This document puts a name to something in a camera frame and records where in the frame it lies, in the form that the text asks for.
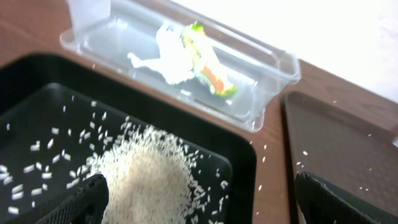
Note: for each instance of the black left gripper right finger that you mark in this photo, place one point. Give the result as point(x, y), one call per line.
point(322, 202)

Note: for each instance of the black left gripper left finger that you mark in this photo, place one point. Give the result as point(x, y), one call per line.
point(83, 203)

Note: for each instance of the white tissue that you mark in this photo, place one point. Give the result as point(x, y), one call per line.
point(174, 62)

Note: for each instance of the green yellow snack wrapper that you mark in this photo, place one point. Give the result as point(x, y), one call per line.
point(205, 64)

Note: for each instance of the brown serving tray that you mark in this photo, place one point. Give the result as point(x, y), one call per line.
point(347, 151)

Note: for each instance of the white rice pile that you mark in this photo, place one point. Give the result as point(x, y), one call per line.
point(150, 179)

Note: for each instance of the black plastic tray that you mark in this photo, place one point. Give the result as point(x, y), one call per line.
point(56, 115)

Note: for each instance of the clear plastic bin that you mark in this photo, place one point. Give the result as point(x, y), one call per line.
point(106, 31)

